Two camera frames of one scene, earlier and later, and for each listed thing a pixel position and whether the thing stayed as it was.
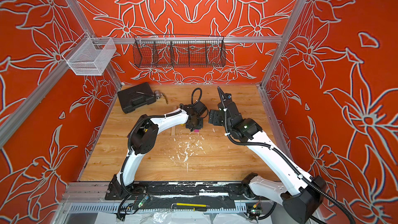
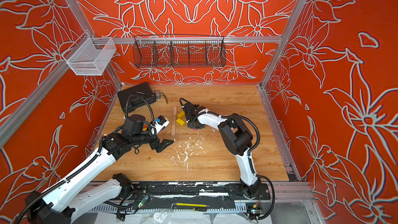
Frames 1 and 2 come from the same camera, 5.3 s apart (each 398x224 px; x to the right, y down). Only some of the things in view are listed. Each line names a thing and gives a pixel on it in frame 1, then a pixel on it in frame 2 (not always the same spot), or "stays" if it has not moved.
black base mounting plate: [126, 191] stays
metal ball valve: [158, 94] stays
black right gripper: [218, 112] → [192, 122]
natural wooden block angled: [173, 131] stays
